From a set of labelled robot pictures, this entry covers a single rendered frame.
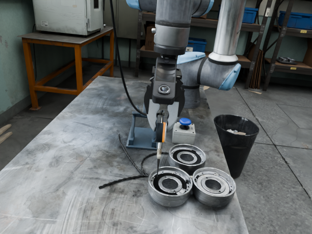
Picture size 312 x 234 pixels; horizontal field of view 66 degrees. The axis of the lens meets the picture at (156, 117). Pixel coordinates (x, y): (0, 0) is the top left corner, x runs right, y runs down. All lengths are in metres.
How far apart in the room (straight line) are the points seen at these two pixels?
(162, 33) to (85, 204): 0.41
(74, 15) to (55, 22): 0.23
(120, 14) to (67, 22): 1.72
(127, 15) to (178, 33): 3.83
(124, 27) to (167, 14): 3.86
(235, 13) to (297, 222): 1.43
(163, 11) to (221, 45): 0.49
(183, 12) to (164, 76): 0.13
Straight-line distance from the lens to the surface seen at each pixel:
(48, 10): 2.86
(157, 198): 0.57
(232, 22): 0.96
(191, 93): 1.07
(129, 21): 4.34
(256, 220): 1.81
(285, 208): 2.00
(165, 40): 0.52
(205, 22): 3.94
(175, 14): 0.52
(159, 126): 0.59
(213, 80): 1.00
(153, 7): 0.66
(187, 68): 1.03
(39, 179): 0.68
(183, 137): 0.79
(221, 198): 0.59
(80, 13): 2.73
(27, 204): 0.62
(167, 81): 0.50
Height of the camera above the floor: 1.23
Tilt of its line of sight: 26 degrees down
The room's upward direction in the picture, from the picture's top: 6 degrees clockwise
